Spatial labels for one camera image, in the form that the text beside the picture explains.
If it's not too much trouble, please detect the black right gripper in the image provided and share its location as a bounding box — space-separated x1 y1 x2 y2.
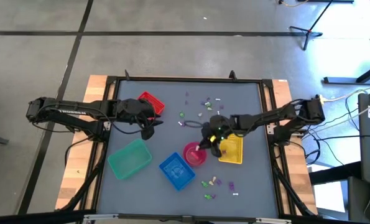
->
199 114 235 158

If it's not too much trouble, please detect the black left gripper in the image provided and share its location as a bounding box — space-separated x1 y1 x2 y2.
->
118 98 164 141

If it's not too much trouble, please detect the pink round plastic bowl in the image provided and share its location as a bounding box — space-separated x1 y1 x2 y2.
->
182 141 208 167

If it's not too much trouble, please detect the red plastic basket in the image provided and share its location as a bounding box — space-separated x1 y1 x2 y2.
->
137 91 166 116

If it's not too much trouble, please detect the yellow plastic basket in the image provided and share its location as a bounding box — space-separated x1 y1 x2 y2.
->
218 133 244 165

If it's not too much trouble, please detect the blue plastic basket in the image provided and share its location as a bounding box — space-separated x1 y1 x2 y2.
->
158 151 197 192

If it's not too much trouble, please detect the green translucent plastic bin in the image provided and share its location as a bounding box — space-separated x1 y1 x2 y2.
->
106 138 154 180

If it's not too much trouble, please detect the black support beam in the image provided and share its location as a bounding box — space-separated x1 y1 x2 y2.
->
308 161 363 186

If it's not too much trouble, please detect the black desk leg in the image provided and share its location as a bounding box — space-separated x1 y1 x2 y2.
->
323 60 370 85

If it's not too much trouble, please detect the black tripod stand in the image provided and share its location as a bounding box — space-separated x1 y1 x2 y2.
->
289 0 335 51

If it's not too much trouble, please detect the black crossbeam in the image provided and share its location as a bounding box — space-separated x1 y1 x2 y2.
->
0 208 370 224

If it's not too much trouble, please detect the dark cabinet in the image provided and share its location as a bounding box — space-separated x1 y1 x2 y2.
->
347 175 370 223

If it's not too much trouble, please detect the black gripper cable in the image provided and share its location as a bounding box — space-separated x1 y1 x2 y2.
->
183 119 206 129

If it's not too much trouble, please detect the black table frame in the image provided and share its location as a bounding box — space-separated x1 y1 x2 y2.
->
78 75 299 218

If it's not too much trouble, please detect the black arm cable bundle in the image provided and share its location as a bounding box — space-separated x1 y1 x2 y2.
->
58 146 109 212
271 155 318 217

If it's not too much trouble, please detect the silver metal bracket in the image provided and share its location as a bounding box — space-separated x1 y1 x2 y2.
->
83 213 119 223
255 217 293 224

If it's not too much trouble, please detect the white floor cable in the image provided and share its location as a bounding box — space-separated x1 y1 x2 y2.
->
323 82 370 103

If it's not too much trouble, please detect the black floor cable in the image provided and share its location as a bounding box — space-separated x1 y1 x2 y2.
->
312 134 370 141

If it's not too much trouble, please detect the yellowish floor cable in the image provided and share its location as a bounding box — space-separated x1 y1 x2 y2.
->
277 0 310 8

